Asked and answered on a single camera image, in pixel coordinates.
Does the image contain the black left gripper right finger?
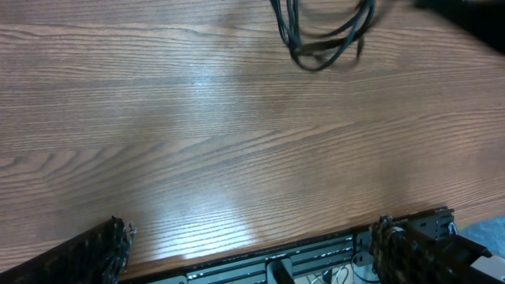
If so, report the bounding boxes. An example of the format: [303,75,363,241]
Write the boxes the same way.
[369,215,504,284]

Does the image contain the black cable bundle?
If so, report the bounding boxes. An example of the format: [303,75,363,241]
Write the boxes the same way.
[269,0,378,73]

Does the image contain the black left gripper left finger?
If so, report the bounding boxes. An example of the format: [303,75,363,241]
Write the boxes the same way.
[1,217,137,284]

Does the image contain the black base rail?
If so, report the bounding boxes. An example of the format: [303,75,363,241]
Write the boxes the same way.
[118,205,505,284]

